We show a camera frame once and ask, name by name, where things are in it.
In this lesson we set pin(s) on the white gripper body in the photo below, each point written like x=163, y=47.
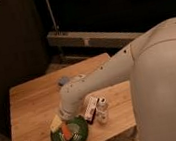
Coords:
x=64, y=116

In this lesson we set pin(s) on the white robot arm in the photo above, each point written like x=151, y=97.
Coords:
x=149, y=64

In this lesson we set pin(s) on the orange carrot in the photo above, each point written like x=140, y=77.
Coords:
x=67, y=133

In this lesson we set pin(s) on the green round plate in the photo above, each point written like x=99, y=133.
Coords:
x=76, y=130

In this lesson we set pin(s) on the white and red box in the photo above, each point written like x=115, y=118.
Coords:
x=90, y=111

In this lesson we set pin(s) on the blue object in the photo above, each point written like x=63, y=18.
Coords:
x=63, y=80

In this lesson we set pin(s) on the grey metal shelf beam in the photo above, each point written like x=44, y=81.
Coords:
x=90, y=39

